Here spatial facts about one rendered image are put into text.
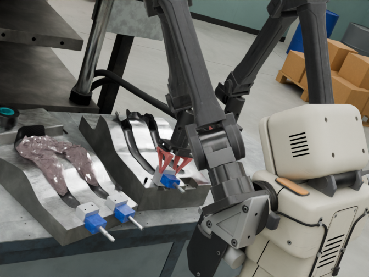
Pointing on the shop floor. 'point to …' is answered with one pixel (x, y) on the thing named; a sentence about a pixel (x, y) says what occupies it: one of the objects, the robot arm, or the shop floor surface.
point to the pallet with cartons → (336, 48)
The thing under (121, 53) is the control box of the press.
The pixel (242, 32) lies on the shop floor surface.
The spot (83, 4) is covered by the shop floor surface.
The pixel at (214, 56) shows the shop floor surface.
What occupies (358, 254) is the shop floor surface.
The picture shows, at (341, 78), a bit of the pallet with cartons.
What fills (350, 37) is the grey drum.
